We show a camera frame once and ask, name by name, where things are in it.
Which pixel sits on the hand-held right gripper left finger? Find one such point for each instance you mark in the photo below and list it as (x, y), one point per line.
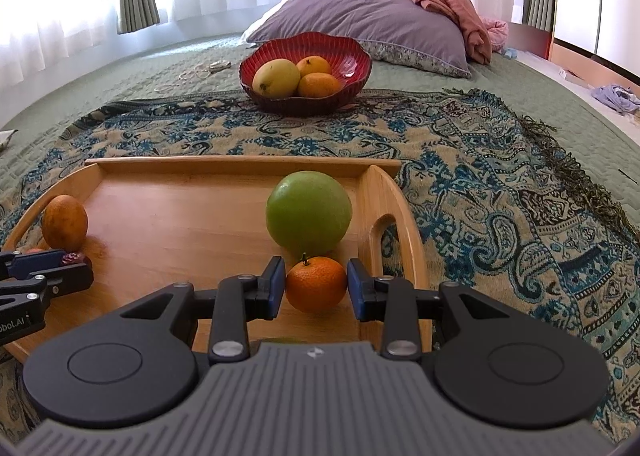
(275, 286)

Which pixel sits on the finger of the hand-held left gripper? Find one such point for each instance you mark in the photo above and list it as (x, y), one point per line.
(60, 281)
(37, 262)

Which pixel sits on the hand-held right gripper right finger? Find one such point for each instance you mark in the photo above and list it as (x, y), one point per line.
(356, 286)

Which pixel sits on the dark red date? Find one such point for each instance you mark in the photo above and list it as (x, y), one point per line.
(76, 258)

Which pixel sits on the orange tangerine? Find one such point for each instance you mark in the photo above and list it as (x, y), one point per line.
(316, 286)

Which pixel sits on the large brownish orange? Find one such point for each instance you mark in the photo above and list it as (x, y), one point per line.
(64, 226)

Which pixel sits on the large green round fruit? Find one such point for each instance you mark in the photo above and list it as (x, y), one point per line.
(308, 213)

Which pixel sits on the wooden tray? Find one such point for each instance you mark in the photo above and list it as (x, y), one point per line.
(175, 226)

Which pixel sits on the blue paisley blanket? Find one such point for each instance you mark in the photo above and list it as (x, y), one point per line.
(475, 176)

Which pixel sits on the orange citrus fruit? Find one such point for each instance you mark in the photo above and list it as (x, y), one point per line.
(320, 85)
(314, 66)

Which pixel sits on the yellow mango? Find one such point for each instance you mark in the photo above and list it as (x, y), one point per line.
(275, 79)

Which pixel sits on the green quilted bedspread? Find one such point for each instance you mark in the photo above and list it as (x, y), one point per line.
(125, 71)

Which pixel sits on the red fluted bowl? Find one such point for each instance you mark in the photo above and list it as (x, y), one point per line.
(350, 61)

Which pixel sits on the white charger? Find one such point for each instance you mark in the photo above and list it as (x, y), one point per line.
(219, 66)

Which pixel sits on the purple pillow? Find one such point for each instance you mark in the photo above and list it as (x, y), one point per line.
(350, 11)

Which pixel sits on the wooden headboard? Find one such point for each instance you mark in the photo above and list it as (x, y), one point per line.
(575, 61)

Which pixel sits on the blue cloth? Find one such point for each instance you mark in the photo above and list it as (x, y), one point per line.
(617, 99)

